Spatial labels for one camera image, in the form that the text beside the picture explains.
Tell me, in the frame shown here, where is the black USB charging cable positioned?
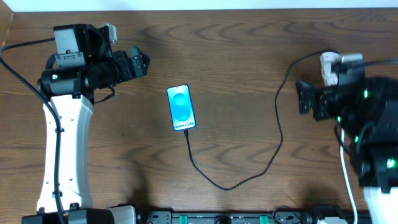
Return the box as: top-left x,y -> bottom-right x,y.
183,48 -> 340,192

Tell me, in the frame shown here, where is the blue Galaxy smartphone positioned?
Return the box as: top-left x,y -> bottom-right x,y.
167,84 -> 197,131

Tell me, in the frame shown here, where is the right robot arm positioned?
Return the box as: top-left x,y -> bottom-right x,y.
296,61 -> 397,223

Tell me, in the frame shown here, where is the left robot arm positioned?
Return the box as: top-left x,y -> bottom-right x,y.
22,24 -> 150,223

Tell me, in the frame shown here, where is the white power strip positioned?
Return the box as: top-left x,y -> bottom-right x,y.
322,73 -> 338,86

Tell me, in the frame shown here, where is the cardboard side panel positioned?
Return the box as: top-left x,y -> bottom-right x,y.
0,0 -> 14,47

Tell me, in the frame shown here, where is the white power strip cord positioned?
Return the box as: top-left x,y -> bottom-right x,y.
339,129 -> 359,224

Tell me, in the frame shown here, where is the white USB wall charger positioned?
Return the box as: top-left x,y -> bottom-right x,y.
320,52 -> 340,79

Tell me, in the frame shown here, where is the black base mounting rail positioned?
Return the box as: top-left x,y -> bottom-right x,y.
136,205 -> 373,224

